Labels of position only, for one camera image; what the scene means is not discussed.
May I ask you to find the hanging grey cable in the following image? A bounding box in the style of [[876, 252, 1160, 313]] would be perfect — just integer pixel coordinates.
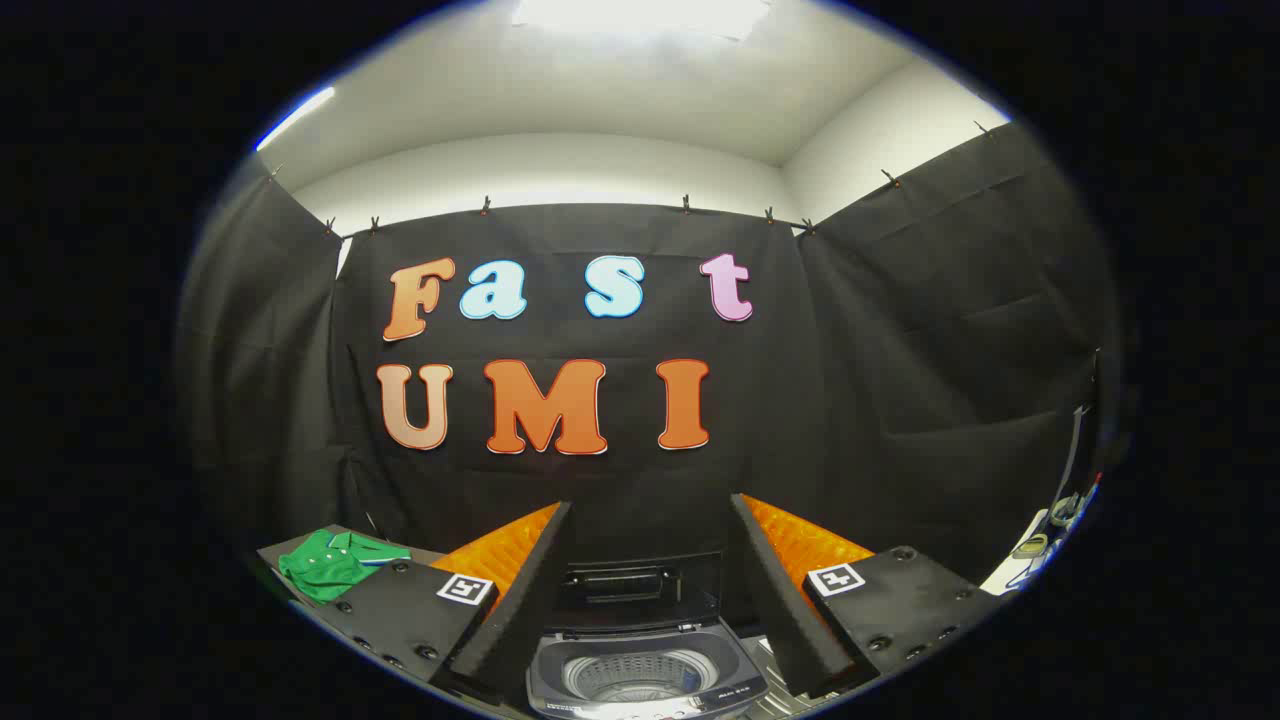
[[1050, 404, 1093, 527]]

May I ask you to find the grey washing machine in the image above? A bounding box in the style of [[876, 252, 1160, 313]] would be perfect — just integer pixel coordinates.
[[527, 618, 771, 720]]

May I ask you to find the white table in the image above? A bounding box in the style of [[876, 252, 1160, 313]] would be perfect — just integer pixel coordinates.
[[980, 508, 1061, 597]]

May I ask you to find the grey box stand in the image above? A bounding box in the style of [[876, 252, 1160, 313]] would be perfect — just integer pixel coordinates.
[[255, 524, 447, 611]]

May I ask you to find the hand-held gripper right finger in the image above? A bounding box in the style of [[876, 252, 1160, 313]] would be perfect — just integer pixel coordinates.
[[728, 492, 1004, 703]]

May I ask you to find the black backdrop cloth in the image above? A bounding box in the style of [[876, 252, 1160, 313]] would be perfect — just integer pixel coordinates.
[[175, 120, 1126, 611]]

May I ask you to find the green polo shirt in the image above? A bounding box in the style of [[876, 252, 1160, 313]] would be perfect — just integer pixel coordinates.
[[278, 528, 413, 607]]

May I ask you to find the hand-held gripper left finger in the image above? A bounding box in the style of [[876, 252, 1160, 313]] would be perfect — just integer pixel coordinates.
[[322, 500, 577, 704]]

